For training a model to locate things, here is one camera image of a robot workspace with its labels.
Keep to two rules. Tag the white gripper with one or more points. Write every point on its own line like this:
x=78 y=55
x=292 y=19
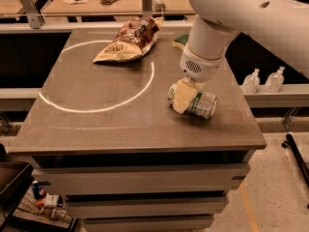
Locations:
x=200 y=66

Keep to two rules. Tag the green white 7up can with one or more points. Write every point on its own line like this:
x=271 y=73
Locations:
x=203 y=104

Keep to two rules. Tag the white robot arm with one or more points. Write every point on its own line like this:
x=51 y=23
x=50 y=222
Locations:
x=280 y=26

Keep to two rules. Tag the green yellow sponge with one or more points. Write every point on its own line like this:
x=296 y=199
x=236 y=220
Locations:
x=180 y=41

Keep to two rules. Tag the clear sanitizer bottle left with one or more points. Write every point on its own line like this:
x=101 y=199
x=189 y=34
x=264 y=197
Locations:
x=251 y=83

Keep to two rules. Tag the clear sanitizer bottle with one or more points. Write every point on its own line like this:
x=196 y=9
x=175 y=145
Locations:
x=251 y=83
x=275 y=80

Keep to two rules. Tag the brown chip bag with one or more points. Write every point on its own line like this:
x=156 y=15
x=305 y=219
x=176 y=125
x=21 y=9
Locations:
x=136 y=38

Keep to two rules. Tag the clear sanitizer bottle right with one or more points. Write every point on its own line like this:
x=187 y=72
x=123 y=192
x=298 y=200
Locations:
x=275 y=80

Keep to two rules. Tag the white power strip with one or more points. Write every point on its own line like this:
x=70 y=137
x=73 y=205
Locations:
x=159 y=6

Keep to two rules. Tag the grey drawer cabinet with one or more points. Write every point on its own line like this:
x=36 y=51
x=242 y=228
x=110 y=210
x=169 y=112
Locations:
x=146 y=197

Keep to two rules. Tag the black pole on floor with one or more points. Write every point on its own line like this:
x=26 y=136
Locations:
x=290 y=142

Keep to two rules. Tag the black handled scissors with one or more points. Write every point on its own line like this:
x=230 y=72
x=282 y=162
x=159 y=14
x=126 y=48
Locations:
x=108 y=2

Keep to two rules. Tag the wire basket with bottles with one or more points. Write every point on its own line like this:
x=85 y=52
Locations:
x=38 y=205

